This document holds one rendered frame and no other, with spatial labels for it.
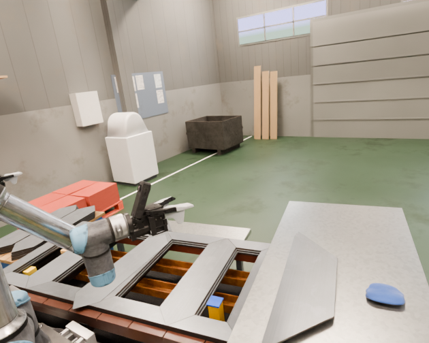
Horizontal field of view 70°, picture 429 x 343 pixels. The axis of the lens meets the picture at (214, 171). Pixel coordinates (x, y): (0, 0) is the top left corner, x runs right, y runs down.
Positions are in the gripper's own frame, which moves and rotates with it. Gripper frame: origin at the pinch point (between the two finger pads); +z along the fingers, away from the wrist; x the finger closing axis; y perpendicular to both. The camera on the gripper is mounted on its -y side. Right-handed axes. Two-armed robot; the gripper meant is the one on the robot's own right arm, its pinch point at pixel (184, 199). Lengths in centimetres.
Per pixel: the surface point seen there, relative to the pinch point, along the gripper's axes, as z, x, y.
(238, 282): 42, -47, 69
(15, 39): -27, -468, -184
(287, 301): 22.9, 16.8, 40.9
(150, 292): -2, -72, 66
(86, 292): -33, -72, 52
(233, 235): 65, -85, 60
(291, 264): 39, 2, 39
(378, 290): 50, 32, 42
